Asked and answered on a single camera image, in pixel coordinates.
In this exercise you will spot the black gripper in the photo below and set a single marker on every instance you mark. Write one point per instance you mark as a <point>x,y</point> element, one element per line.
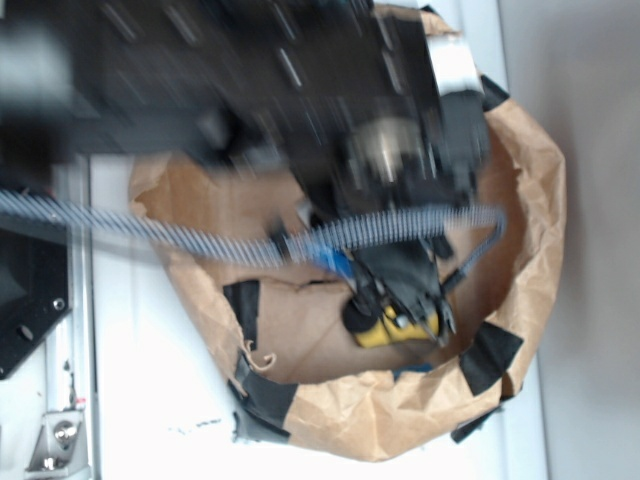
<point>405,277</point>

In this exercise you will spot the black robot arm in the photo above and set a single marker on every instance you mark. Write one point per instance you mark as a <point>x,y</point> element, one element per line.
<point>380,122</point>

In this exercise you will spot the yellow sponge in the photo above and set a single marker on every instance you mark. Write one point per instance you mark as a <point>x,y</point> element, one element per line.
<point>392,327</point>

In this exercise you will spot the brown paper bin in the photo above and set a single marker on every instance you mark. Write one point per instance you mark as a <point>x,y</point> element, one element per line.
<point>299,377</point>

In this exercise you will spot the aluminium rail frame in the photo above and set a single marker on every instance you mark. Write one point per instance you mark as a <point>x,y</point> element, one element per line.
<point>71,362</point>

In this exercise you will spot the metal corner bracket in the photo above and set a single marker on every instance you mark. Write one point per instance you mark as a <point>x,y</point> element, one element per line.
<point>61,449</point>

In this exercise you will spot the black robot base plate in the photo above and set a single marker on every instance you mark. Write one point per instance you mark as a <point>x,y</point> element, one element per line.
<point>35,289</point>

